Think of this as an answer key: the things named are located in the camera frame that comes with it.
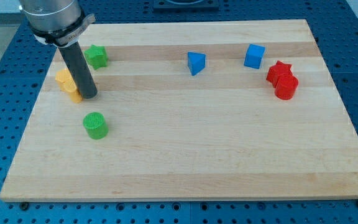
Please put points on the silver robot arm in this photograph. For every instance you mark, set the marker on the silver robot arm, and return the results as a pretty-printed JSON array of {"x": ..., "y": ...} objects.
[{"x": 56, "y": 22}]

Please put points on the blue triangle block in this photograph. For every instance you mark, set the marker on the blue triangle block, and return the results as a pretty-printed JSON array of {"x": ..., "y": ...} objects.
[{"x": 196, "y": 62}]

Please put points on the wooden board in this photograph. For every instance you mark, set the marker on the wooden board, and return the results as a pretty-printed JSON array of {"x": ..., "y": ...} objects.
[{"x": 219, "y": 135}]

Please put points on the green cylinder block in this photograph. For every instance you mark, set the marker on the green cylinder block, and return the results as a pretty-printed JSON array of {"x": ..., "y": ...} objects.
[{"x": 95, "y": 125}]

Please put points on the blue cube block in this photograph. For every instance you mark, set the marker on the blue cube block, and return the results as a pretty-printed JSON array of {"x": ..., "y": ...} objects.
[{"x": 254, "y": 55}]

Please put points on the green star block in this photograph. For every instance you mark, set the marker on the green star block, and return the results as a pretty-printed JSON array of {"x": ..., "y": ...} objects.
[{"x": 96, "y": 56}]

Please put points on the red star block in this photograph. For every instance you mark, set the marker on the red star block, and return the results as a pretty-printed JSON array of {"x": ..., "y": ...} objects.
[{"x": 278, "y": 70}]

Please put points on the red cylinder block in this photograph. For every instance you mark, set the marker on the red cylinder block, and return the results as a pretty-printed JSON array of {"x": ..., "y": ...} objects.
[{"x": 286, "y": 87}]

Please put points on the yellow hexagon block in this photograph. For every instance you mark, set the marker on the yellow hexagon block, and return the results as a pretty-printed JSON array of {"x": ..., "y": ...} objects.
[{"x": 70, "y": 88}]

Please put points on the yellow pentagon block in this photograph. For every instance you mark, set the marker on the yellow pentagon block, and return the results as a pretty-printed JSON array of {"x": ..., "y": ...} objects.
[{"x": 61, "y": 77}]

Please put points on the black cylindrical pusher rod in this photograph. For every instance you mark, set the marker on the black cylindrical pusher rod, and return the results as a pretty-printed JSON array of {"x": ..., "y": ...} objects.
[{"x": 76, "y": 63}]

